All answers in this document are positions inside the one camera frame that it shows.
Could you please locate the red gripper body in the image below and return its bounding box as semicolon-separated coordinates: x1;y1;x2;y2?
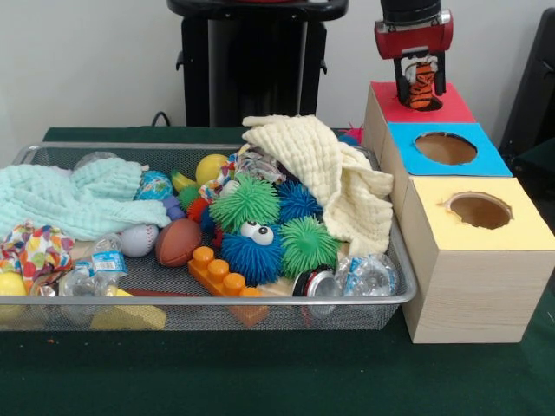
375;10;455;60

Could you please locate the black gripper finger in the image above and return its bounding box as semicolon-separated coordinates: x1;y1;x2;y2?
393;57;409;105
434;50;448;96

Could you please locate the orange striped tiger plush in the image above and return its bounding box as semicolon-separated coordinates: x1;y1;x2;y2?
401;60;443;112

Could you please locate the multicolour fuzzy caterpillar toy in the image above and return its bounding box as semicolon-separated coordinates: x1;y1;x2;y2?
337;122;365;146

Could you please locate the cream waffle cloth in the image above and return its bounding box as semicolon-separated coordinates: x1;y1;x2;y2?
241;114;395;257

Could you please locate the green spiky ball with eyes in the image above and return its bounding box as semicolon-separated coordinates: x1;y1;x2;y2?
209;172;282;234

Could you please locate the light blue waffle cloth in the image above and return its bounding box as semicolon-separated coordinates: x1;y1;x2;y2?
0;156;173;242

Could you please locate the colourful knotted cloth ball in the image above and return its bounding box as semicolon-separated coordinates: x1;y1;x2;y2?
0;220;75;289

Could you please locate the shallow clear mesh bin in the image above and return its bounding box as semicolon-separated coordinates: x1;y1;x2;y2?
0;142;418;333

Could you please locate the black chair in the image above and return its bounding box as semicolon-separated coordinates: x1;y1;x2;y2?
498;7;555;153

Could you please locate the dark green side table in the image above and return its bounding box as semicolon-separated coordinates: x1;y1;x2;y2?
511;138;555;207

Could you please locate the blue spiky ball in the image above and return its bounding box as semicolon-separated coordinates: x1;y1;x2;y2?
276;180;324;224
220;220;285;287

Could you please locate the crushed clear plastic bottle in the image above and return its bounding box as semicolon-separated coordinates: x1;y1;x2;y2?
336;253;399;298

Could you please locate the crushed soda can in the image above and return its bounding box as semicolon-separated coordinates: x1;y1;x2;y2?
292;267;343;300

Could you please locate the orange plastic grid bar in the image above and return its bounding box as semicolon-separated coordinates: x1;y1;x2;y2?
186;245;270;328

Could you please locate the blue globe ball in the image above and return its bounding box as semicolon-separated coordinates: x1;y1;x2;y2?
134;170;174;201

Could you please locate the brown toy football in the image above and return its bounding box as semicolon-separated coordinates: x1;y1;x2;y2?
154;218;203;268

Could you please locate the white baseball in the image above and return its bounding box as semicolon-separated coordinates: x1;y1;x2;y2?
119;224;160;258

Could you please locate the dark green table cloth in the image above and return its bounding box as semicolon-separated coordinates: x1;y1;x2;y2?
0;127;555;416

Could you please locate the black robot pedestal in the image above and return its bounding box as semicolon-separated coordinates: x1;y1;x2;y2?
166;0;350;129

